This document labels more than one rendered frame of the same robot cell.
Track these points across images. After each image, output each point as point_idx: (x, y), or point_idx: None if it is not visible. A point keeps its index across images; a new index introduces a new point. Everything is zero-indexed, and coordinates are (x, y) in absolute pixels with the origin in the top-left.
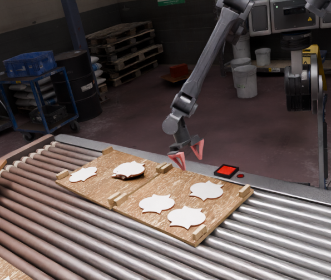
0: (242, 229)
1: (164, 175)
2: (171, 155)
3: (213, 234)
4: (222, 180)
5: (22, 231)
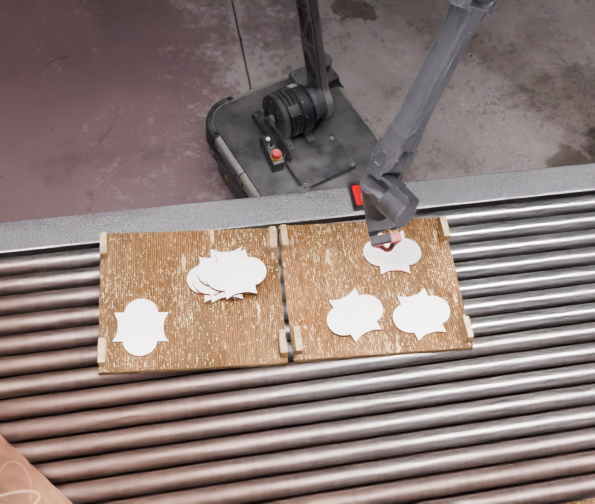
0: (487, 289)
1: (291, 251)
2: (380, 244)
3: None
4: None
5: (200, 494)
